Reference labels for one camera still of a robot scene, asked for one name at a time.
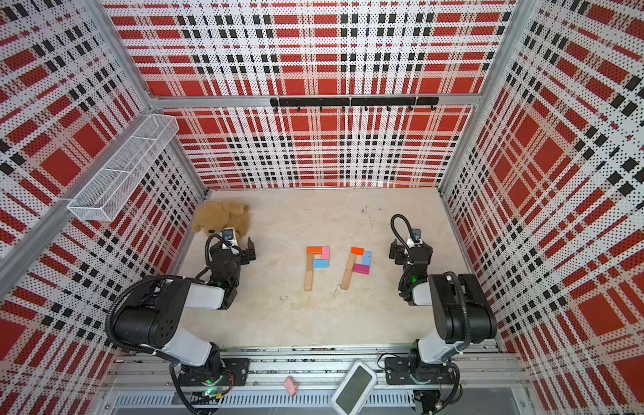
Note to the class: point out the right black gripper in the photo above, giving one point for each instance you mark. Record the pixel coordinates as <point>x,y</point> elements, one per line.
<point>397,252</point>

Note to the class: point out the light blue front block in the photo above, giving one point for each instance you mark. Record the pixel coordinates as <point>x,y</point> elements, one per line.
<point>320,264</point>

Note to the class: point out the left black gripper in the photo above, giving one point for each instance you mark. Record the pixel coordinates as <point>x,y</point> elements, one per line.
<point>243,253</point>

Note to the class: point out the pink block on rail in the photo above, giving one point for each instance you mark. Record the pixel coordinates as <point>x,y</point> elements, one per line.
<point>290,386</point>

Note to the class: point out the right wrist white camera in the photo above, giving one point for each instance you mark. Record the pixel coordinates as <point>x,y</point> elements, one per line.
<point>415,237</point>

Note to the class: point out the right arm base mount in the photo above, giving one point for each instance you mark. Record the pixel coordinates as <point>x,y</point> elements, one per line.
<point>444,380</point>

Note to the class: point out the orange building block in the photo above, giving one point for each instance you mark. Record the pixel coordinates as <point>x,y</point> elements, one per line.
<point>314,250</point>

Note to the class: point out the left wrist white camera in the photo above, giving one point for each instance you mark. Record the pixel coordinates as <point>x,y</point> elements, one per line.
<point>229,237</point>

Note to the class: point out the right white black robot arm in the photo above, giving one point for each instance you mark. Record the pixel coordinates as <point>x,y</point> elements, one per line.
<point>462,315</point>

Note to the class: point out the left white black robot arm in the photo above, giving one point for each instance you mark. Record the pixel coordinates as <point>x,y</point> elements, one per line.
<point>145,317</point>

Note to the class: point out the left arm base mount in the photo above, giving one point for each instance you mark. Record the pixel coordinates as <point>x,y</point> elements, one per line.
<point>199,386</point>

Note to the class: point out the white tablet device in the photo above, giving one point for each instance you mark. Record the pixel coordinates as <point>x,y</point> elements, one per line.
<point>354,391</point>

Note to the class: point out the black hook rail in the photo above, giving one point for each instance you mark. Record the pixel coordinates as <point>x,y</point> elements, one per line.
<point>299,103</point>

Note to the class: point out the wooden block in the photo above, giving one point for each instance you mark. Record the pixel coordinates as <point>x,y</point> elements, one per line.
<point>351,262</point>
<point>309,262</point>
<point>346,280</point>
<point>308,283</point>

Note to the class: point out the white wire mesh basket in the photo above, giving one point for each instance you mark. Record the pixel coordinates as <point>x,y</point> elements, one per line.
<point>106,194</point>

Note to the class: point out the magenta building block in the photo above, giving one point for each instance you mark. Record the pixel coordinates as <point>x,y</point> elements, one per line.
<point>361,269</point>

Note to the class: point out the brown teddy bear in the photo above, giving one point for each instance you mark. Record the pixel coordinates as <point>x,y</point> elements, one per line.
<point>214,217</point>

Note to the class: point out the wrist white camera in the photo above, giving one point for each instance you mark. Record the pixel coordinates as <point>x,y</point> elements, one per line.
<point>415,237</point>
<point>229,237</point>

